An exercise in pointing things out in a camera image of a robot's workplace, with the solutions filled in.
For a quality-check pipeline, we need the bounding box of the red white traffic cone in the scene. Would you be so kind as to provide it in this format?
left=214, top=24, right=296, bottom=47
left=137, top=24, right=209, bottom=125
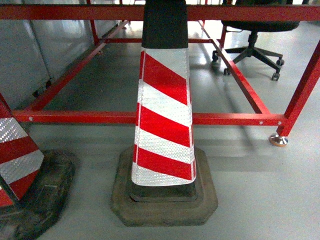
left=111, top=0, right=218, bottom=227

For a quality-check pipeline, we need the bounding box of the black office chair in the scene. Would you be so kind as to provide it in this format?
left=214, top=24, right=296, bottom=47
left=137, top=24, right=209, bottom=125
left=211, top=0, right=301, bottom=82

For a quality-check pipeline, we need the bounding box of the red metal table frame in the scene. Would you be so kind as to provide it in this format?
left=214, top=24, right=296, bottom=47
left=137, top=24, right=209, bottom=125
left=0, top=0, right=320, bottom=146

